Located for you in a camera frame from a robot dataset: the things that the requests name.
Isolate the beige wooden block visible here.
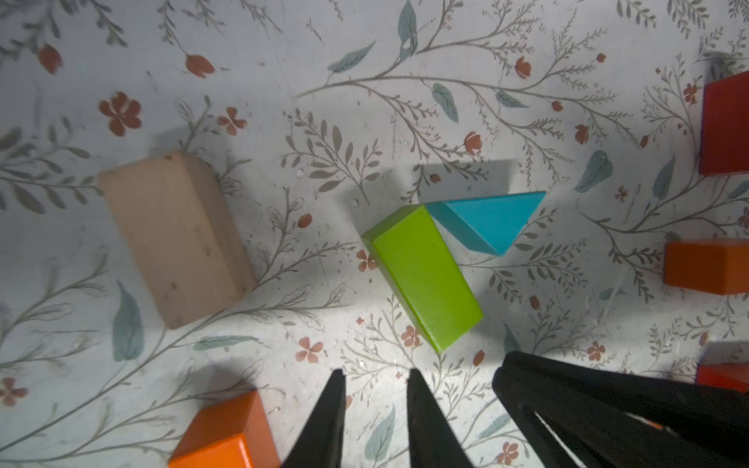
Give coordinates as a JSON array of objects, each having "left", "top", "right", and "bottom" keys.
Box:
[{"left": 99, "top": 153, "right": 257, "bottom": 330}]

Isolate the teal triangle block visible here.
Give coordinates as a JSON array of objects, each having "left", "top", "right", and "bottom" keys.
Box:
[{"left": 425, "top": 191, "right": 546, "bottom": 257}]

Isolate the red block centre low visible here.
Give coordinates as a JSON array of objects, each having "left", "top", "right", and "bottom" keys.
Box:
[{"left": 696, "top": 364, "right": 749, "bottom": 394}]

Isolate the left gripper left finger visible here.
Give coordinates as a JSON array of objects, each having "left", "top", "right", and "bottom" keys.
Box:
[{"left": 282, "top": 370, "right": 346, "bottom": 468}]

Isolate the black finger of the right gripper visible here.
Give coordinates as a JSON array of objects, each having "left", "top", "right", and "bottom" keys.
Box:
[{"left": 493, "top": 351, "right": 748, "bottom": 467}]

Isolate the green block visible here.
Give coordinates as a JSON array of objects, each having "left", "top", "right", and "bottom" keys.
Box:
[{"left": 361, "top": 205, "right": 484, "bottom": 353}]

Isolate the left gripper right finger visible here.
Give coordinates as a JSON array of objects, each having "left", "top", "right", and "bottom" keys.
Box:
[{"left": 407, "top": 369, "right": 472, "bottom": 468}]

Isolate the red upright block centre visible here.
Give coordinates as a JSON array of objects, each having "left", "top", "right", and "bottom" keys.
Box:
[{"left": 699, "top": 72, "right": 748, "bottom": 176}]

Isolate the orange block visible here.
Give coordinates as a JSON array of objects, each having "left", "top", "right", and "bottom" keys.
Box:
[
  {"left": 664, "top": 239, "right": 748, "bottom": 296},
  {"left": 168, "top": 390, "right": 281, "bottom": 467}
]

